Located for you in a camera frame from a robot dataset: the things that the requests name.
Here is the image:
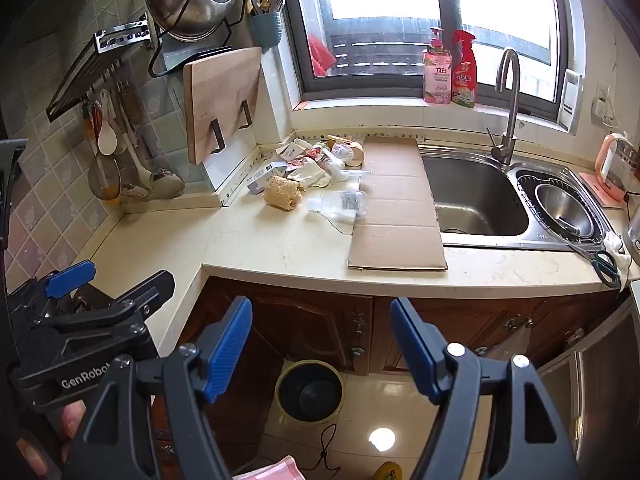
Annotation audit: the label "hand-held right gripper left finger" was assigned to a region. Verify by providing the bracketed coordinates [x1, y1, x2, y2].
[60, 296, 253, 480]

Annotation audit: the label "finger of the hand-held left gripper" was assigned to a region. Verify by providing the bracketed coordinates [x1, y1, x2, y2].
[37, 270, 176, 343]
[7, 260, 97, 313]

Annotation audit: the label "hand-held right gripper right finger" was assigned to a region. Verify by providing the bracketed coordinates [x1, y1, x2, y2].
[390, 298, 583, 480]

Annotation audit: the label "round trash bin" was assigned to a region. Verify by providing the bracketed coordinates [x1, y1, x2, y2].
[275, 360, 344, 423]

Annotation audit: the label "clear plastic bag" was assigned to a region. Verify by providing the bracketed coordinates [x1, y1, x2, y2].
[320, 152, 373, 183]
[306, 190, 370, 221]

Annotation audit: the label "strawberry milk carton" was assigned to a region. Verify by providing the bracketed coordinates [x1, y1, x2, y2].
[286, 156, 323, 181]

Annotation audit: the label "person's left hand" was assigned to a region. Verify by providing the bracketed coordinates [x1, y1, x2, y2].
[15, 400, 86, 479]

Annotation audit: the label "steel strainer ladle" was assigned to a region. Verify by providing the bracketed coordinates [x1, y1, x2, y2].
[87, 105, 122, 204]

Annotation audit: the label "pink floor cloth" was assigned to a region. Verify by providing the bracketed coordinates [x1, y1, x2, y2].
[235, 455, 307, 480]

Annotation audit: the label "cardboard sheet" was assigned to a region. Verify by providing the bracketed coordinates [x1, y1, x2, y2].
[347, 137, 448, 272]

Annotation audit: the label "white rice spoon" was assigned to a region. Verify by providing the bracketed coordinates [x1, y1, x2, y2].
[96, 89, 119, 157]

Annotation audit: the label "steel sink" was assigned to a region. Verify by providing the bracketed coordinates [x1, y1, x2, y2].
[419, 144, 623, 252]

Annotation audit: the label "white purple box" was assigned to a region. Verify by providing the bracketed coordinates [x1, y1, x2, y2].
[247, 160, 290, 196]

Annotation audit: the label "steel bowl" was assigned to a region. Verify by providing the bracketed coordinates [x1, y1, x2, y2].
[534, 184, 596, 236]

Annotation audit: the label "grey metal cabinet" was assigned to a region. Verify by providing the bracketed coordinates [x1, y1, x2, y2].
[537, 295, 640, 480]

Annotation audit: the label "black hook rack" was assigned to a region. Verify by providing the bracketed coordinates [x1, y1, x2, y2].
[46, 35, 151, 122]

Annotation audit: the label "black drain basket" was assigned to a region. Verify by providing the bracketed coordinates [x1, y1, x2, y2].
[515, 172, 610, 245]

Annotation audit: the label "crumpled clear plastic bag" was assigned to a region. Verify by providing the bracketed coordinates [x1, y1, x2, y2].
[320, 152, 373, 183]

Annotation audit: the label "paper cup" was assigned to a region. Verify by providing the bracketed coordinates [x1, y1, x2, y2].
[344, 141, 367, 168]

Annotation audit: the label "black scissors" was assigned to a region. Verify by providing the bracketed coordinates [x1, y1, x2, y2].
[565, 237, 622, 289]

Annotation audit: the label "wooden cutting board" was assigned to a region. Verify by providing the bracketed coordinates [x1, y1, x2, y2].
[182, 47, 263, 166]

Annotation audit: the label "white rag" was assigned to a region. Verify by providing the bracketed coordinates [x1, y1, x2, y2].
[602, 232, 635, 273]

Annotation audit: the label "steel faucet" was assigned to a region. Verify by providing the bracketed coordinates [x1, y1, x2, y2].
[487, 47, 522, 167]

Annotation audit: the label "steel knife rack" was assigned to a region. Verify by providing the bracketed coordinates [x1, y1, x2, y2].
[94, 12, 153, 54]

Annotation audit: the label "pink soap bottle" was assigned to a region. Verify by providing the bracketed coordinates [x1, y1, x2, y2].
[422, 27, 454, 107]

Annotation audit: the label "red spray bottle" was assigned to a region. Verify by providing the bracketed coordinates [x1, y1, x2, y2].
[451, 30, 477, 109]

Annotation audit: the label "dark framed window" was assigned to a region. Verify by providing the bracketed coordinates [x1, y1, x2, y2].
[277, 0, 576, 121]

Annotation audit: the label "grey-blue utensil holder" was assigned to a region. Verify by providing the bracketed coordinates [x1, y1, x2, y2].
[250, 10, 284, 52]

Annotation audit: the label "steel pot lid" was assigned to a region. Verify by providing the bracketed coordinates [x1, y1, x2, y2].
[144, 0, 250, 42]

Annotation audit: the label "red cloth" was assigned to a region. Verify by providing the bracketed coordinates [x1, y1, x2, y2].
[307, 34, 338, 78]

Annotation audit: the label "black cord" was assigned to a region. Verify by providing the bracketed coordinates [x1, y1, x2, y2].
[315, 422, 341, 467]

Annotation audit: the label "black metal wall rack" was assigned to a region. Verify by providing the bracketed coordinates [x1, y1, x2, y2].
[148, 0, 253, 156]

